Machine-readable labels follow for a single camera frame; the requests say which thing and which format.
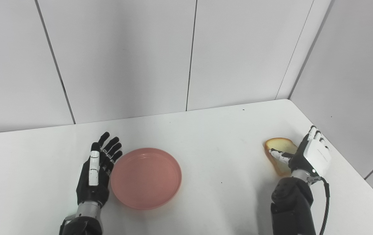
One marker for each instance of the pink plate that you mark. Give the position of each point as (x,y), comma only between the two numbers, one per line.
(146,178)

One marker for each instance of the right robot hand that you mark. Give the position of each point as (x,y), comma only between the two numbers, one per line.
(307,156)

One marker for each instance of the slice of bread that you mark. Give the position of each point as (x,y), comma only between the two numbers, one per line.
(279,153)

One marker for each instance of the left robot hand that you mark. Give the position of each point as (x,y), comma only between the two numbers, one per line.
(96,173)

